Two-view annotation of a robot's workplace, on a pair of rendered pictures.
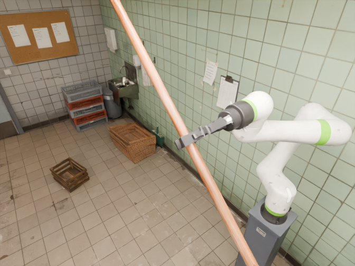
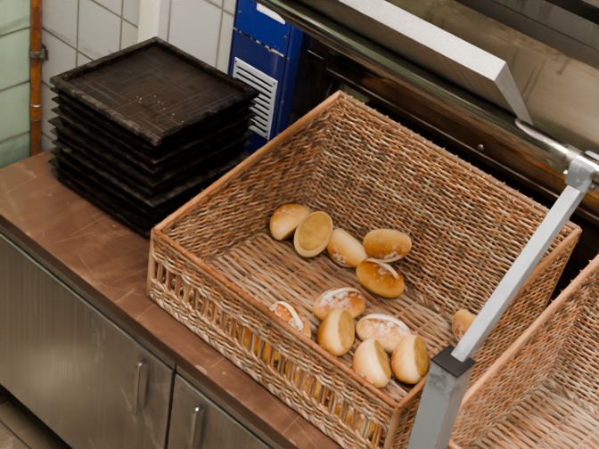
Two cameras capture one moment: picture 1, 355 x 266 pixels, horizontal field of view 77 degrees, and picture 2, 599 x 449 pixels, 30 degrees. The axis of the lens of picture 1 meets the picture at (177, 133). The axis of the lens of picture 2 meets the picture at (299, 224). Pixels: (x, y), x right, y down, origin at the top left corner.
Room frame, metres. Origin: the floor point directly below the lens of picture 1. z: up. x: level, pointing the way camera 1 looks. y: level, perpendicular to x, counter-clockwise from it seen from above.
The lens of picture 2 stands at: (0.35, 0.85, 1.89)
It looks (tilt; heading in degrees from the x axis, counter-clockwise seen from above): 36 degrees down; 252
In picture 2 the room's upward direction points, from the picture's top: 10 degrees clockwise
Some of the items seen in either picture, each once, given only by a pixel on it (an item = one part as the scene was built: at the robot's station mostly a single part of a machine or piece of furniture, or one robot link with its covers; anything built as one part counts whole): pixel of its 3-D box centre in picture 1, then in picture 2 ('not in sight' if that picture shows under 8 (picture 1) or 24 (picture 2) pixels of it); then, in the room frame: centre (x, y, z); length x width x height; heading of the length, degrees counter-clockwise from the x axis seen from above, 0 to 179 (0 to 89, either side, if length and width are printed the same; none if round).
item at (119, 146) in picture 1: (133, 144); not in sight; (2.84, 0.71, 0.14); 0.56 x 0.49 x 0.28; 42
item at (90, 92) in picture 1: (82, 91); not in sight; (3.70, 1.70, 0.68); 0.60 x 0.40 x 0.16; 126
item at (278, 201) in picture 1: (279, 194); not in sight; (0.82, -0.56, 1.36); 0.16 x 0.13 x 0.19; 7
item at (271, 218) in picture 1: (279, 205); not in sight; (0.85, -0.61, 1.23); 0.26 x 0.15 x 0.06; 130
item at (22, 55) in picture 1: (41, 36); not in sight; (3.84, 2.19, 1.55); 1.04 x 0.03 x 0.74; 126
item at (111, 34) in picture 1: (111, 40); not in sight; (4.08, 1.13, 1.44); 0.28 x 0.11 x 0.38; 36
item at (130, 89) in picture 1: (123, 91); not in sight; (3.61, 0.93, 0.71); 0.47 x 0.36 x 0.91; 36
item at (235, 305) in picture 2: not in sight; (357, 262); (-0.23, -0.58, 0.72); 0.56 x 0.49 x 0.28; 126
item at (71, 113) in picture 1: (84, 105); not in sight; (3.69, 1.71, 0.38); 0.60 x 0.40 x 0.16; 124
